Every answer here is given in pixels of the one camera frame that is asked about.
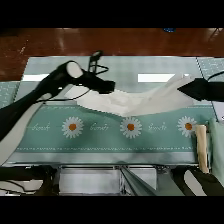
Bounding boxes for beige folded garment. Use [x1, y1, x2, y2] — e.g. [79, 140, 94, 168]
[194, 124, 211, 175]

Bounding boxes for white shirt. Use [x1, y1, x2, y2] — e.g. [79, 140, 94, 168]
[64, 73, 198, 118]

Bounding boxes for black cable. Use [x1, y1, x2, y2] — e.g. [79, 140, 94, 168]
[207, 70, 224, 82]
[34, 87, 92, 104]

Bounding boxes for silver frame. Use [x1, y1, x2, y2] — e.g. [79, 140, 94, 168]
[0, 99, 224, 197]

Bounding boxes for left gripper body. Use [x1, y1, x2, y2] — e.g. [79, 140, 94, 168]
[87, 73, 117, 95]

